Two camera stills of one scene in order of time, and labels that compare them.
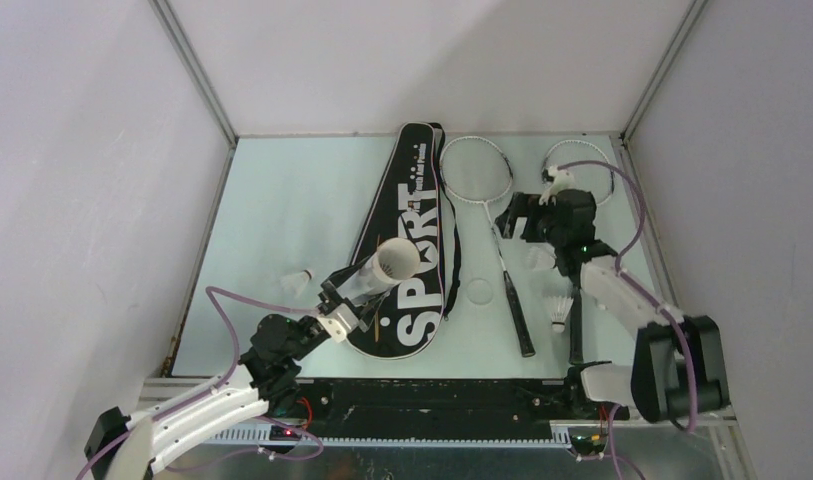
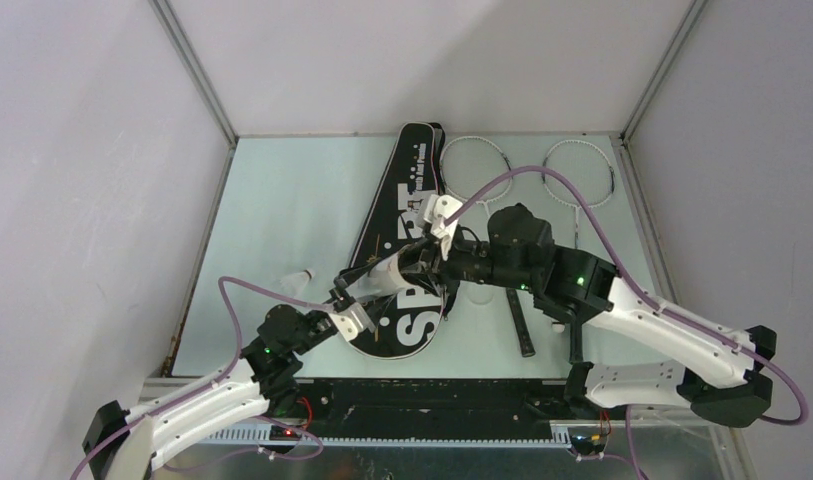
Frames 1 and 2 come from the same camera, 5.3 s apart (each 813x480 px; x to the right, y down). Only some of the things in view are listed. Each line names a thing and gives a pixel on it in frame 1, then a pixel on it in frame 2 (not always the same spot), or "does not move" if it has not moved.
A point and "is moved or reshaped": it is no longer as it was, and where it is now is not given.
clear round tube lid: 479,291 does not move
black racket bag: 407,206 does not move
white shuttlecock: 293,285 does not move
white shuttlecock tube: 392,261 is moved or reshaped
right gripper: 522,205 -> 434,283
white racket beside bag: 479,170 does not move
